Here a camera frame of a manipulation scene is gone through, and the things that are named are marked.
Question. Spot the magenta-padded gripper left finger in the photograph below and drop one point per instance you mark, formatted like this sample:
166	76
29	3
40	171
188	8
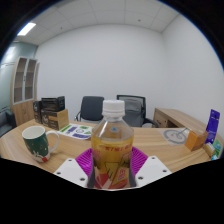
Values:
69	170

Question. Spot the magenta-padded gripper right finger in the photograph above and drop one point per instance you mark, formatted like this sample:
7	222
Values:
152	170

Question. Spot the yellow tea drink bottle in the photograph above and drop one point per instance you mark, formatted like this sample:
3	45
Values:
111	146

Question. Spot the white printed leaflet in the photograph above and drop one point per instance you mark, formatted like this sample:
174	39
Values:
76	131

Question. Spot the clear sheet with circle print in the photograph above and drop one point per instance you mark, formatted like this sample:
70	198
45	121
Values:
175	136

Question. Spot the green and white mug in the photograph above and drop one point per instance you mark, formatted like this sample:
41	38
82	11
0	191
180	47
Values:
36	143

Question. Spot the brown labelled cardboard box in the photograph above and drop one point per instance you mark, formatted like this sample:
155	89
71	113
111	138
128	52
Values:
56	120

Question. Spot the orange cardboard box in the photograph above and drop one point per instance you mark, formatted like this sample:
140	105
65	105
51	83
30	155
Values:
195	140

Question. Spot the low wooden side desk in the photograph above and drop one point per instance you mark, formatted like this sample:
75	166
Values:
173	118

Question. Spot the small tan box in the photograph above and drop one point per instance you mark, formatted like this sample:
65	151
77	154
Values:
209	150

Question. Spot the grey mesh office chair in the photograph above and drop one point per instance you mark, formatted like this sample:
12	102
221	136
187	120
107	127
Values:
135	111

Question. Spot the small blue box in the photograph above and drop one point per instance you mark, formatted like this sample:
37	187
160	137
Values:
214	157

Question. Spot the slim dark cardboard box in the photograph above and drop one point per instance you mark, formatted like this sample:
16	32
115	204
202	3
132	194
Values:
37	113

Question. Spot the black padded office chair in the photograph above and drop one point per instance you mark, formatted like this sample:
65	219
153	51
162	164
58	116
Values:
91	108

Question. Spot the black striped cardboard box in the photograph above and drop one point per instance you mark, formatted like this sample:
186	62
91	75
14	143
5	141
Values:
52	104

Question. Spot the green flat box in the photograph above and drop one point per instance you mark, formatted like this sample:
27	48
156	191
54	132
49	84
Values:
218	146

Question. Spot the wooden glass-door shelf cabinet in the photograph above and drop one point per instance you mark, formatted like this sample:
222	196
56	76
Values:
23	111

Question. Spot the purple hanging package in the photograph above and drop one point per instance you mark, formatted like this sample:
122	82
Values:
213	125

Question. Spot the black leather sofa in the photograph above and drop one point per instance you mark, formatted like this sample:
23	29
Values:
6	123

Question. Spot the rectangular ceiling light panel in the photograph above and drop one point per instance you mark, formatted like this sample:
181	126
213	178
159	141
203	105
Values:
26	29

